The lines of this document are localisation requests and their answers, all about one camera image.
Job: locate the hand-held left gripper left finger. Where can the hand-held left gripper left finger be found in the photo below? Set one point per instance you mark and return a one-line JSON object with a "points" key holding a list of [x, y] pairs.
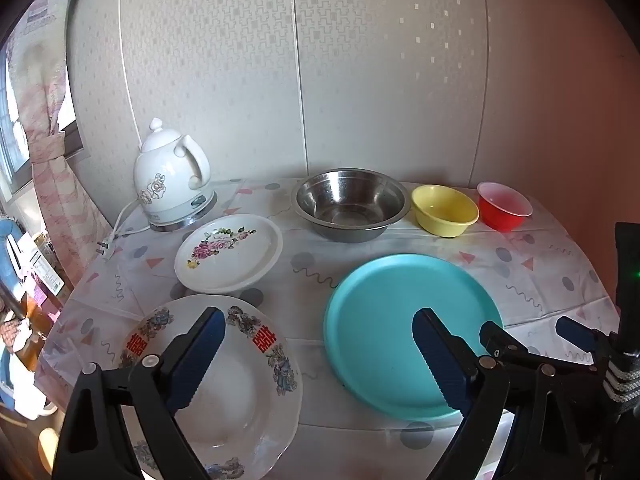
{"points": [[202, 355]]}

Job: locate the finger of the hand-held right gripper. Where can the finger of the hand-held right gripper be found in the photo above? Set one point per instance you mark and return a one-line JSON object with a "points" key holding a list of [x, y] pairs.
{"points": [[575, 332], [500, 342]]}

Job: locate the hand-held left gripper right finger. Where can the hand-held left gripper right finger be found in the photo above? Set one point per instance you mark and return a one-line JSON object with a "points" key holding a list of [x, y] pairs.
{"points": [[440, 360]]}

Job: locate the teal plastic plate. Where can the teal plastic plate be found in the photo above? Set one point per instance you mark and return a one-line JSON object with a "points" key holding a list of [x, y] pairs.
{"points": [[380, 320]]}

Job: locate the white floral plate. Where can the white floral plate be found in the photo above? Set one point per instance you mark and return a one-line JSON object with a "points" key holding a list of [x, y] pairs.
{"points": [[227, 255]]}

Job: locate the red plastic bowl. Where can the red plastic bowl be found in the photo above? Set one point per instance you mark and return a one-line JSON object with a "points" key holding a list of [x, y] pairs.
{"points": [[502, 210]]}

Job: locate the yellow plastic bowl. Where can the yellow plastic bowl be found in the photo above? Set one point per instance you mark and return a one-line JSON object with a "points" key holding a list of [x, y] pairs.
{"points": [[442, 212]]}

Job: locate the stainless steel bowl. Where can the stainless steel bowl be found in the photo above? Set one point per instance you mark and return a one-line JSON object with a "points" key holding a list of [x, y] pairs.
{"points": [[350, 205]]}

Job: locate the patterned plastic tablecloth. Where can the patterned plastic tablecloth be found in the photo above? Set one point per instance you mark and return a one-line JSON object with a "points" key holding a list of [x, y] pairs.
{"points": [[310, 265]]}

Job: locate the silver kettle base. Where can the silver kettle base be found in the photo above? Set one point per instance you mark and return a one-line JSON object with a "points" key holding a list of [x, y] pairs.
{"points": [[202, 207]]}

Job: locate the small cardboard boxes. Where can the small cardboard boxes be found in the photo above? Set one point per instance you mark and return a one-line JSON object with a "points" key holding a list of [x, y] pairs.
{"points": [[45, 265]]}

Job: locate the white ceramic electric kettle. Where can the white ceramic electric kettle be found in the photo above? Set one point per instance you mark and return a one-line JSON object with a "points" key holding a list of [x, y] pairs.
{"points": [[165, 175]]}

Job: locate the blue cloth item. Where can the blue cloth item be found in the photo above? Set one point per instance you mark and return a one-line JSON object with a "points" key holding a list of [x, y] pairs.
{"points": [[10, 245]]}

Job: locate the pink patterned curtain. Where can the pink patterned curtain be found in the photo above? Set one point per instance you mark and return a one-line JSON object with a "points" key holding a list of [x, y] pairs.
{"points": [[55, 160]]}

